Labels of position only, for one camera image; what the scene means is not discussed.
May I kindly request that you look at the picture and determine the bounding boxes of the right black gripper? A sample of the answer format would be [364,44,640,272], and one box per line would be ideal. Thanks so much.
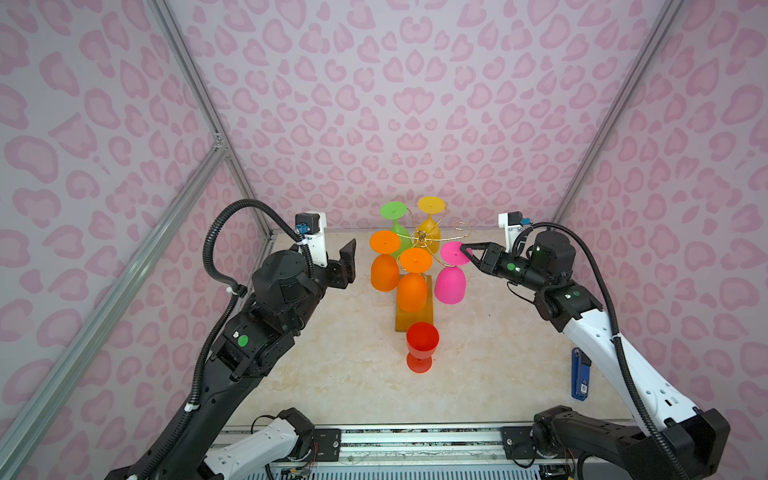
[460,243,551,293]

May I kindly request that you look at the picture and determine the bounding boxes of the pink wine glass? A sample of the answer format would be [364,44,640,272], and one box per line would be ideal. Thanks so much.
[435,241,470,305]

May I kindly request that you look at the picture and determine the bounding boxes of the orange wine glass front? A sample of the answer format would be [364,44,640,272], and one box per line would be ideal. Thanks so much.
[396,247,433,313]

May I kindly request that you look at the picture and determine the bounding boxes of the orange wine glass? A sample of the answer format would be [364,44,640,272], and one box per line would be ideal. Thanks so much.
[396,247,433,313]
[370,230,401,292]

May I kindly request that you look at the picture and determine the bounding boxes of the red wine glass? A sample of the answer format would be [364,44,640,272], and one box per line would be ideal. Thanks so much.
[406,322,440,374]

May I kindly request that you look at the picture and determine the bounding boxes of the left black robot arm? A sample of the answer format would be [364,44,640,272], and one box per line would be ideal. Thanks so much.
[107,240,357,479]

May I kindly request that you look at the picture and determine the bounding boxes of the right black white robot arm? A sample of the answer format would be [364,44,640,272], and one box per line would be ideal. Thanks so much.
[460,222,731,479]

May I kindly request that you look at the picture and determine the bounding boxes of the orange wine glass back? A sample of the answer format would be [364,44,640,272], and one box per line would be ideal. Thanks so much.
[370,230,401,292]

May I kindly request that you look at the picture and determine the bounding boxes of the yellow wine glass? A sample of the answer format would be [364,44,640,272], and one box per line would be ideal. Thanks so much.
[417,196,446,255]

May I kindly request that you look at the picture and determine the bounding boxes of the green wine glass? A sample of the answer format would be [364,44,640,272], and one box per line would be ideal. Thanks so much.
[380,201,413,259]

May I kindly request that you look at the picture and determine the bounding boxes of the blue black stapler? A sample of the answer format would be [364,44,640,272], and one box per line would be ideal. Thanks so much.
[571,347,592,401]

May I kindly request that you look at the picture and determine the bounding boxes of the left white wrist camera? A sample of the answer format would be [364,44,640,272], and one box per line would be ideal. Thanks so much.
[295,212,328,268]

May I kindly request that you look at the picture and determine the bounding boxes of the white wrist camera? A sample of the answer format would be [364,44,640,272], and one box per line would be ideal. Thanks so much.
[295,212,328,268]
[498,211,531,253]

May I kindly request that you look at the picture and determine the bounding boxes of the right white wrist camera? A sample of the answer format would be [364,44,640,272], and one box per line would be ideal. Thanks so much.
[498,211,531,253]

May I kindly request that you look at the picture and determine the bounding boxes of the gold wire glass rack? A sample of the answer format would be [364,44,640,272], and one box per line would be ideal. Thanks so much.
[395,206,472,333]

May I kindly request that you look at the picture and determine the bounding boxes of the left black corrugated cable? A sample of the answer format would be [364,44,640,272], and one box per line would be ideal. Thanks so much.
[134,198,316,480]

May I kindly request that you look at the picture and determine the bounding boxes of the black corrugated cable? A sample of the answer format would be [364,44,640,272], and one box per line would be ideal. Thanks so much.
[134,198,316,480]
[515,221,691,480]

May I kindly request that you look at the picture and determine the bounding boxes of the right black corrugated cable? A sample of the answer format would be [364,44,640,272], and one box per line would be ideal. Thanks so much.
[515,221,691,480]

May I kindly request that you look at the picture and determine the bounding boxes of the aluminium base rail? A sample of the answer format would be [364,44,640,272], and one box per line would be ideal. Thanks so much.
[203,422,688,480]

